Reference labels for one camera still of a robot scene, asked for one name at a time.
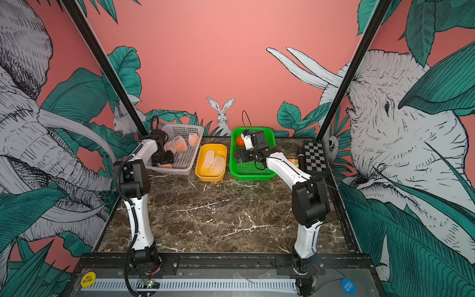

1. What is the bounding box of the white foam net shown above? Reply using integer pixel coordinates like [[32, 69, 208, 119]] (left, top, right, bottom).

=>
[[210, 155, 226, 176], [203, 150, 215, 168]]

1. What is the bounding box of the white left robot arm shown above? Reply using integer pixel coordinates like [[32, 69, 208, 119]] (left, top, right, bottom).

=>
[[113, 129, 173, 266]]

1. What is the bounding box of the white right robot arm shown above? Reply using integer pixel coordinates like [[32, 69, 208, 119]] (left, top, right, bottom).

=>
[[234, 129, 330, 275]]

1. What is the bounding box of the green plastic perforated basket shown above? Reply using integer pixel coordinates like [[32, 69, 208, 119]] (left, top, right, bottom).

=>
[[229, 127, 277, 181]]

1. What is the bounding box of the white plastic perforated basket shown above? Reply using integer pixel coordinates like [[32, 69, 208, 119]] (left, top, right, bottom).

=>
[[145, 123, 204, 175]]

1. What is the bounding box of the yellow plastic tub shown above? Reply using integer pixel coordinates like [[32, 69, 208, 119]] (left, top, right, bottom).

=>
[[195, 144, 228, 182]]

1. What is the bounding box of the colourful rubiks cube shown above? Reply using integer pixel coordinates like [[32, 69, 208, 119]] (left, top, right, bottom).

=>
[[289, 158, 299, 167]]

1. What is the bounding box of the black cylindrical microphone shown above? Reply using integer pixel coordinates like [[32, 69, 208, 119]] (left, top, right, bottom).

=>
[[297, 147, 306, 172]]

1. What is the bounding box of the black white folding chessboard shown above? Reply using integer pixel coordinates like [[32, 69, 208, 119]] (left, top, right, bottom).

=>
[[304, 142, 330, 176]]

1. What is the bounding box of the yellow round sticker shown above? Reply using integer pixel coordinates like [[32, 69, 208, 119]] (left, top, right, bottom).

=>
[[80, 272, 96, 288]]

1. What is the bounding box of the blue round sticker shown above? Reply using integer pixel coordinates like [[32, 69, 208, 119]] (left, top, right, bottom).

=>
[[341, 278, 356, 295]]

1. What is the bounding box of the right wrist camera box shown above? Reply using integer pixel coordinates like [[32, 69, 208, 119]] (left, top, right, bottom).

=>
[[241, 129, 255, 150]]

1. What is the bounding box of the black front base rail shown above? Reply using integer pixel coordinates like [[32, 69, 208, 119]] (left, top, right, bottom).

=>
[[74, 252, 361, 276]]

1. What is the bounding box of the white slotted front rail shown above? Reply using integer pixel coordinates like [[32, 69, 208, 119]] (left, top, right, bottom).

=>
[[80, 278, 298, 293]]

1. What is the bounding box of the black frame post left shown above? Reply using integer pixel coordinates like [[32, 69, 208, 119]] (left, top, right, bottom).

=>
[[61, 0, 149, 137]]

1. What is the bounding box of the black frame post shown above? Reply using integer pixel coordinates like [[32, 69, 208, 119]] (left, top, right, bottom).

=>
[[316, 0, 392, 141], [61, 0, 149, 137]]

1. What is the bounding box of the black frame post right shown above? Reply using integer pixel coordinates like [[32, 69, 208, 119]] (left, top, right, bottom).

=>
[[316, 0, 392, 141]]

